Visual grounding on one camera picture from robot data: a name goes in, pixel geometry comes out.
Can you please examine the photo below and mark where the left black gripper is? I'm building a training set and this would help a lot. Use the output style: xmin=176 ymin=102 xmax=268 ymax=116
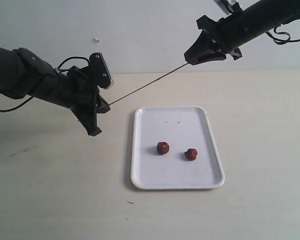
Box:
xmin=32 ymin=66 xmax=111 ymax=137

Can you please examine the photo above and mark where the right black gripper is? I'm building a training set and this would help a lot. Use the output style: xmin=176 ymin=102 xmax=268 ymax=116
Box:
xmin=184 ymin=0 xmax=290 ymax=66

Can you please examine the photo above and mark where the thin metal skewer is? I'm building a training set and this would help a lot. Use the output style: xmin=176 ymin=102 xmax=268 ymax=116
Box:
xmin=108 ymin=63 xmax=189 ymax=106

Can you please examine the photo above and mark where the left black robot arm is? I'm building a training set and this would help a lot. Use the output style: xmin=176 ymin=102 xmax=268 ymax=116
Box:
xmin=0 ymin=47 xmax=113 ymax=137

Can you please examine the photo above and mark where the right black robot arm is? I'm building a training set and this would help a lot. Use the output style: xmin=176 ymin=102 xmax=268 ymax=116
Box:
xmin=184 ymin=0 xmax=300 ymax=66

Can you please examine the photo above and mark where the white rectangular plastic tray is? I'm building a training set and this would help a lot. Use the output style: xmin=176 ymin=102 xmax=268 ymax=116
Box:
xmin=130 ymin=106 xmax=225 ymax=191

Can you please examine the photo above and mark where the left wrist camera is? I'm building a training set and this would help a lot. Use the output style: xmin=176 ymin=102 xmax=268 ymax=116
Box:
xmin=89 ymin=52 xmax=114 ymax=90

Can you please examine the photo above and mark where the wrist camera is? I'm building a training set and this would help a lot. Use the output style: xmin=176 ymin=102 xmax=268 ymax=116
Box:
xmin=213 ymin=0 xmax=243 ymax=16
xmin=89 ymin=52 xmax=114 ymax=90

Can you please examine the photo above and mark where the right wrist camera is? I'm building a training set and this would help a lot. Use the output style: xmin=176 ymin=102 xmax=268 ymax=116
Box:
xmin=213 ymin=0 xmax=243 ymax=16

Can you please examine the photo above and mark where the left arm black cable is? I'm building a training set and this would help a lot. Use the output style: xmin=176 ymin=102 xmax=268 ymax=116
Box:
xmin=0 ymin=56 xmax=91 ymax=113

